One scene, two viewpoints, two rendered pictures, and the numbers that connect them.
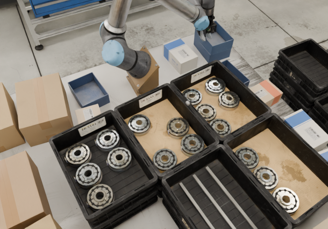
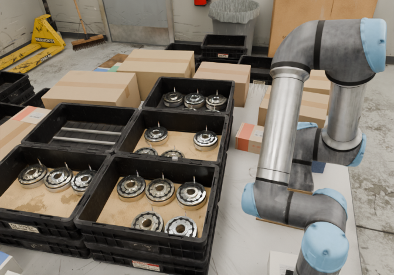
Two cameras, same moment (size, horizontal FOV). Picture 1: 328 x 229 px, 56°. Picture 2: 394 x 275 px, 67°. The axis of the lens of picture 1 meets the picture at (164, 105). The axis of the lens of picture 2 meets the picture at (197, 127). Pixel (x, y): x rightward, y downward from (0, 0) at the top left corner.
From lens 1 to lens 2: 1.62 m
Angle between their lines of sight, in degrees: 82
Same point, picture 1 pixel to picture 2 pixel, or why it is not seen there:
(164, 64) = not seen: hidden behind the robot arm
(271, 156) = (61, 207)
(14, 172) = (232, 76)
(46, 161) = (244, 112)
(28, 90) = (312, 98)
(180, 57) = (284, 261)
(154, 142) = (180, 142)
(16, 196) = (214, 73)
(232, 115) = (130, 217)
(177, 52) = not seen: hidden behind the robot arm
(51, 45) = not seen: outside the picture
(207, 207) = (99, 138)
